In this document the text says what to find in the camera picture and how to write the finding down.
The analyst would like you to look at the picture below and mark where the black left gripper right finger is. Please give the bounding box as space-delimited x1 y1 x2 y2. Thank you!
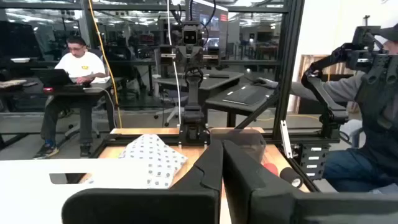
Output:
222 139 398 224

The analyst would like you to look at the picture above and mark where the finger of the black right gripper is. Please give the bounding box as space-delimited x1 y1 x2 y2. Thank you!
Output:
159 44 174 66
206 45 221 67

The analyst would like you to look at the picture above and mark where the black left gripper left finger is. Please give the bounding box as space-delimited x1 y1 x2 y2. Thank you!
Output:
61 139 224 224

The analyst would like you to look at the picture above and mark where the pink bandage tape roll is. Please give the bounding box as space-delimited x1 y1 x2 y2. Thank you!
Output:
263 162 279 177

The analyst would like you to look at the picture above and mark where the black bandage tape roll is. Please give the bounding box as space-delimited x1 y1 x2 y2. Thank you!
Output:
279 167 304 189

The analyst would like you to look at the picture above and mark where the diamond-patterned cloth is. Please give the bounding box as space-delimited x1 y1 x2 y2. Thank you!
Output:
118 133 189 190

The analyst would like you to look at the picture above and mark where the grey office desk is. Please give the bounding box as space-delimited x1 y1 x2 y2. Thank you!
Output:
153 69 245 91

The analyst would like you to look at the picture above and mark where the office chair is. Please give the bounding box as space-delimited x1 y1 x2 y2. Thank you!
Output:
153 89 189 128

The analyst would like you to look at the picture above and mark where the person seated at desk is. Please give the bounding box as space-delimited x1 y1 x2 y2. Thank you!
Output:
32 35 109 160

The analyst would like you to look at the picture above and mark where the black office desk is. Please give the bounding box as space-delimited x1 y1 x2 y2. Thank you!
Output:
0 77 124 147

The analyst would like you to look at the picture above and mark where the black laptop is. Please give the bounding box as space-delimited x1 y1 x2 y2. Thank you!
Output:
30 68 85 90

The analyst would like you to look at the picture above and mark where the white hanging cable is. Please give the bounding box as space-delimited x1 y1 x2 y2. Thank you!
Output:
166 0 182 128

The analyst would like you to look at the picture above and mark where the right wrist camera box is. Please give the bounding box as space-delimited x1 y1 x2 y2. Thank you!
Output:
180 21 200 46

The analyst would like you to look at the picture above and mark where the yellow hanging cable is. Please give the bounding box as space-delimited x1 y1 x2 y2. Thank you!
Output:
88 0 123 129

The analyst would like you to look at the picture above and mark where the black bracket with white labels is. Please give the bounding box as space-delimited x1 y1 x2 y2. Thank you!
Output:
298 143 326 182

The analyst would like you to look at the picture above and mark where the black frame post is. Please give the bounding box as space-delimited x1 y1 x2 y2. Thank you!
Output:
272 0 306 141

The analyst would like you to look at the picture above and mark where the black table frame rail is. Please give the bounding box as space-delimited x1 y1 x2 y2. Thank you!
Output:
90 132 341 159

